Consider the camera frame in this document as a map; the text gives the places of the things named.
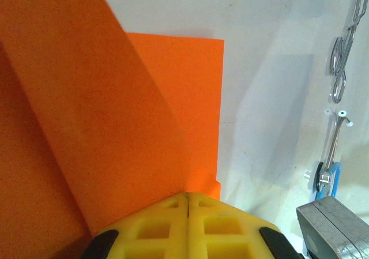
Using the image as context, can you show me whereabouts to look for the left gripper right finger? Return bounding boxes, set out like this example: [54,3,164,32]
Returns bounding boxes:
[187,192,300,259]

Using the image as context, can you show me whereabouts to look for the metal forceps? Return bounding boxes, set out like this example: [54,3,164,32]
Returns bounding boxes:
[328,0,369,104]

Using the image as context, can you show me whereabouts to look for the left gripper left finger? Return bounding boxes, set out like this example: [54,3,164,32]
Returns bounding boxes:
[80,192,189,259]

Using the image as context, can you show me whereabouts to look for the orange paper sheet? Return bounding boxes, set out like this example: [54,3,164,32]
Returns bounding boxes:
[0,0,225,259]

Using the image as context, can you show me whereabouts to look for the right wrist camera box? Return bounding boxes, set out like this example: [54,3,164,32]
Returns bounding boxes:
[296,197,369,259]

